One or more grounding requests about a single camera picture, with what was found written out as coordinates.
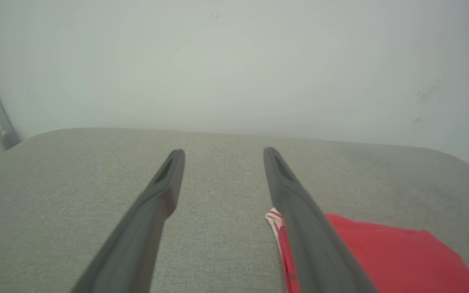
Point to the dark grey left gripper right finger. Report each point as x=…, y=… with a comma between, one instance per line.
x=316, y=252

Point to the red cloth garment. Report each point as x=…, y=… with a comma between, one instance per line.
x=401, y=260

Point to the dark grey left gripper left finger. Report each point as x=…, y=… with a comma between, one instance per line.
x=136, y=244

